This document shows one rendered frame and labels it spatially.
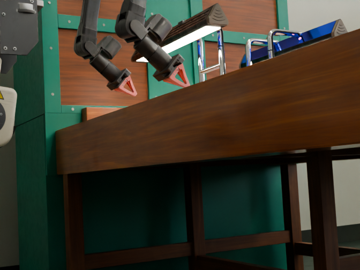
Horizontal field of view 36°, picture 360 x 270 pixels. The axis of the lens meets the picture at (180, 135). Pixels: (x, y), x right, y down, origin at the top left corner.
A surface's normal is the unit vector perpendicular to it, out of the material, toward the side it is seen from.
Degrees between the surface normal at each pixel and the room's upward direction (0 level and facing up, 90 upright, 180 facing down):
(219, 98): 90
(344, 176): 90
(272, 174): 90
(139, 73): 90
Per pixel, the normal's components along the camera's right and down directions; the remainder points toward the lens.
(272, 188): 0.49, -0.09
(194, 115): -0.87, 0.01
